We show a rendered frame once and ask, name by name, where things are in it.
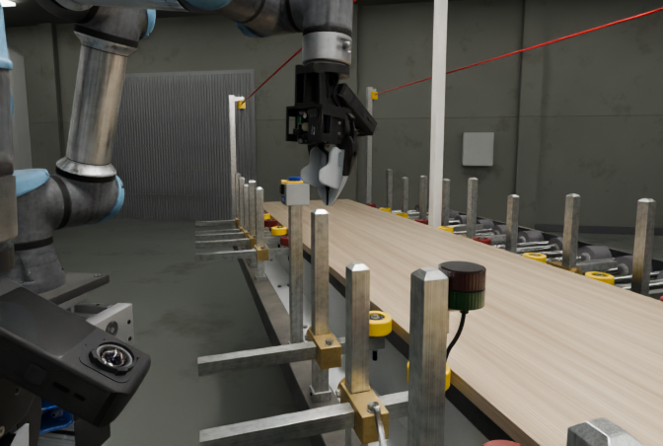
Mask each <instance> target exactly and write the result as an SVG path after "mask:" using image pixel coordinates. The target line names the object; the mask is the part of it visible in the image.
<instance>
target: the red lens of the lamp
mask: <svg viewBox="0 0 663 446"><path fill-rule="evenodd" d="M441 263H442V262H441ZM441 263H439V264H438V270H440V271H441V272H442V273H444V274H445V275H446V276H447V277H448V278H449V289H453V290H460V291H477V290H482V289H484V288H485V280H486V268H485V267H483V271H481V272H475V273H461V272H454V271H450V270H446V269H444V268H442V267H441V266H440V265H441Z"/></svg>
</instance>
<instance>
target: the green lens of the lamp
mask: <svg viewBox="0 0 663 446"><path fill-rule="evenodd" d="M484 303H485V288H484V289H483V290H482V291H480V292H475V293H461V292H454V291H450V290H449V292H448V308H450V309H455V310H462V311H473V310H479V309H481V308H483V307H484Z"/></svg>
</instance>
